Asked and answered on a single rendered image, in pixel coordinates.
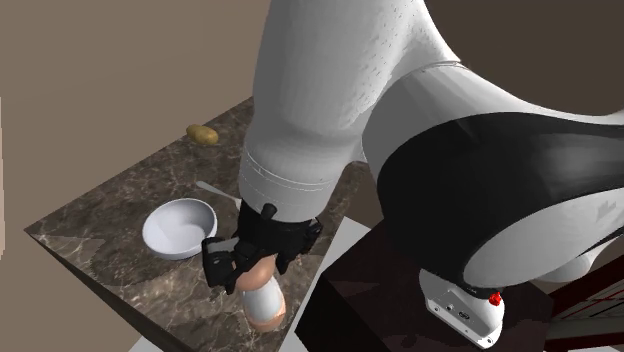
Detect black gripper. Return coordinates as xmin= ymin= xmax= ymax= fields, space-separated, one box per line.
xmin=201 ymin=201 xmax=324 ymax=296

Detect white and peach bottle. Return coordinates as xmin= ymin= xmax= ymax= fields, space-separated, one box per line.
xmin=237 ymin=256 xmax=287 ymax=334

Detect white bowl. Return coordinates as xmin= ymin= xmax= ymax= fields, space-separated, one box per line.
xmin=141 ymin=197 xmax=219 ymax=262

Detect grey spoon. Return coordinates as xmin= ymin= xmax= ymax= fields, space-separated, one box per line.
xmin=195 ymin=180 xmax=243 ymax=209

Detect dark robot stand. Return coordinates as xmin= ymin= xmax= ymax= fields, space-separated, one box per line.
xmin=294 ymin=220 xmax=555 ymax=352

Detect brown potato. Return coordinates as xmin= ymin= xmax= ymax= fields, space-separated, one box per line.
xmin=185 ymin=123 xmax=220 ymax=146

